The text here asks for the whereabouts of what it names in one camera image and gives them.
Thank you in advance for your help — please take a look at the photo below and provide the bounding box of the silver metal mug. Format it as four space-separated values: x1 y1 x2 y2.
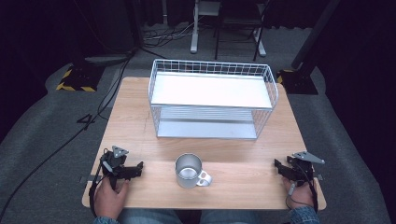
174 152 214 189

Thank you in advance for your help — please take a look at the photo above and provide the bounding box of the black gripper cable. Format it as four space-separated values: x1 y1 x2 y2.
88 149 110 218
297 162 319 215

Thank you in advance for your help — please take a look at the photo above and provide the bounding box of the long black floor cable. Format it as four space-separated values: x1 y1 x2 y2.
0 49 138 216

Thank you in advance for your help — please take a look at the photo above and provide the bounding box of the bundle of floor cables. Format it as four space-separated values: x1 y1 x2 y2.
142 20 200 42

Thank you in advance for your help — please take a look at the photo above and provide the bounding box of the grey plug cable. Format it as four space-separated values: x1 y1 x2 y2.
285 182 309 210

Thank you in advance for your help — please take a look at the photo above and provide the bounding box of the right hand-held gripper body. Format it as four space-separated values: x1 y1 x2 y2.
286 150 326 188

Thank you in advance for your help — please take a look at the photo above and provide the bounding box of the person's left hand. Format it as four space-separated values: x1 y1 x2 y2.
93 176 131 220

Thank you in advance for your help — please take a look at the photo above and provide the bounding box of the black yellow striped stand base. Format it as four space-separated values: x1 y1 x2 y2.
276 68 319 96
55 63 106 93

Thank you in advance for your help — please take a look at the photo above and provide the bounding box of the person's right hand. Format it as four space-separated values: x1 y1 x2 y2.
281 176 316 210

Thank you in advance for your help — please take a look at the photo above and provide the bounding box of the white wire shelf rack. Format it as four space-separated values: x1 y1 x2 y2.
148 59 280 141

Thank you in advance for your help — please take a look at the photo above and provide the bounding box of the black slanted stand pole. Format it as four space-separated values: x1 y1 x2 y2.
290 0 342 71

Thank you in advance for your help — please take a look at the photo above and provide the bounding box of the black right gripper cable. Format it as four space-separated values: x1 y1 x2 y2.
297 162 319 215

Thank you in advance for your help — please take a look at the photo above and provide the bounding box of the white desk frame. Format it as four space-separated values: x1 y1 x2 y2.
190 0 268 58

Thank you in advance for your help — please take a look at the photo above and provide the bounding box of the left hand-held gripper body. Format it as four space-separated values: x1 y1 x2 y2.
99 145 130 189

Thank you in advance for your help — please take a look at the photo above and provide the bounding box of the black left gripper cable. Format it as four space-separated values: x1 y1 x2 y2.
88 149 110 218

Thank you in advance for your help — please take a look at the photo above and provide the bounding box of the black metal chair frame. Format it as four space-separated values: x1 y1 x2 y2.
213 0 269 63

